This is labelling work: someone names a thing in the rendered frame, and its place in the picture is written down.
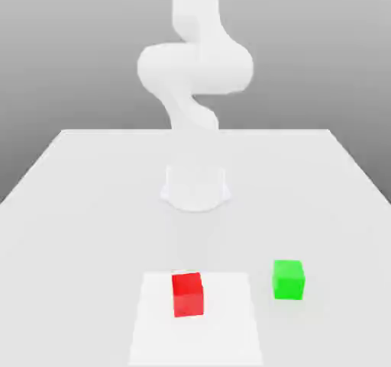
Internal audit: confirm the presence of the small green cube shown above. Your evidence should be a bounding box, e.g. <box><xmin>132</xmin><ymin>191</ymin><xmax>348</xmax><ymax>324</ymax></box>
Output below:
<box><xmin>272</xmin><ymin>259</ymin><xmax>306</xmax><ymax>301</ymax></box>

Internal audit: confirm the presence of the small red cube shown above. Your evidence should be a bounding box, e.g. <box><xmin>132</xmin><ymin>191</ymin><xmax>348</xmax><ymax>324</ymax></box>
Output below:
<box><xmin>171</xmin><ymin>271</ymin><xmax>205</xmax><ymax>318</ymax></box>

